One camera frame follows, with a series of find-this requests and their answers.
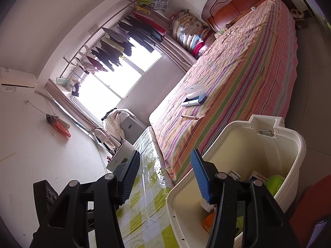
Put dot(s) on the pink curtain right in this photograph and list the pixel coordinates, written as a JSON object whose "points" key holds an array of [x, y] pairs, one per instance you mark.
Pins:
{"points": [[176, 53]]}

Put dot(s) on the orange cloth on wall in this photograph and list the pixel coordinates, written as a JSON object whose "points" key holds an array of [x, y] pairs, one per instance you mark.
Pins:
{"points": [[59, 125]]}

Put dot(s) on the yellow checkered plastic tablecloth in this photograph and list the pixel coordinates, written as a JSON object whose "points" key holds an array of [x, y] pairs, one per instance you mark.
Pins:
{"points": [[143, 219]]}

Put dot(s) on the yellow pencil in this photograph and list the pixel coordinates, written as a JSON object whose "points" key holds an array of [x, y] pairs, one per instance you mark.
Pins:
{"points": [[190, 117]]}

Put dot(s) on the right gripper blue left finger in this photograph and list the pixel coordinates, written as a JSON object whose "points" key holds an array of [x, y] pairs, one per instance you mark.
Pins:
{"points": [[126, 173]]}

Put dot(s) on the striped bed sheet mattress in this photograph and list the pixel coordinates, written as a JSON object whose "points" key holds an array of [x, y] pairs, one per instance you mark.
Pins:
{"points": [[249, 69]]}

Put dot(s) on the green plastic tissue package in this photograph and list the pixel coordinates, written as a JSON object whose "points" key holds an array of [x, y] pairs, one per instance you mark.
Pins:
{"points": [[274, 183]]}

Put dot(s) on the dotted cloth on appliance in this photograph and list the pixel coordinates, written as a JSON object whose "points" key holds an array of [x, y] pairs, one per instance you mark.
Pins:
{"points": [[112, 123]]}

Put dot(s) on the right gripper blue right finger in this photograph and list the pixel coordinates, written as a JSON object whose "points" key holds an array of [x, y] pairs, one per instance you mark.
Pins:
{"points": [[206, 177]]}

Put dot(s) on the pink curtain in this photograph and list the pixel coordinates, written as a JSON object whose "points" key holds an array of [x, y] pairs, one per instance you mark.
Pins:
{"points": [[79, 116], [176, 53]]}

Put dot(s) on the grey white appliance cabinet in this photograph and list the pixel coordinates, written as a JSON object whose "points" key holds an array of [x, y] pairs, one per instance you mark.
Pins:
{"points": [[132, 127]]}

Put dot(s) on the cream plastic trash bin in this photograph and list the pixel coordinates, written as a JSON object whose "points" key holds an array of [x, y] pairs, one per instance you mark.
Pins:
{"points": [[263, 145]]}

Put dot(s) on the hanging dark clothes row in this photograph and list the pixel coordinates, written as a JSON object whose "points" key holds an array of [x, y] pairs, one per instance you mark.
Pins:
{"points": [[115, 44]]}

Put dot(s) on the pair of slippers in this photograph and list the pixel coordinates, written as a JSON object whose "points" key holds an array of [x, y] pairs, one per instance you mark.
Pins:
{"points": [[297, 14]]}

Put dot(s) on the stack of folded quilts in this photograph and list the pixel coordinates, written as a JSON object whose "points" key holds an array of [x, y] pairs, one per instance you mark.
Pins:
{"points": [[194, 36]]}

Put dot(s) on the white air conditioner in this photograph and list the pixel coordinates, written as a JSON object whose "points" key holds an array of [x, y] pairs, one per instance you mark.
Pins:
{"points": [[14, 81]]}

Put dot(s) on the pink curtain left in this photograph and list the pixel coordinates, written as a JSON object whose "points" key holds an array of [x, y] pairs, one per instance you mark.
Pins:
{"points": [[79, 116]]}

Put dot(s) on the white tissue box organizer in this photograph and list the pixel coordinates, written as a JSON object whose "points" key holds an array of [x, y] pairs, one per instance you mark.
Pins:
{"points": [[121, 156]]}

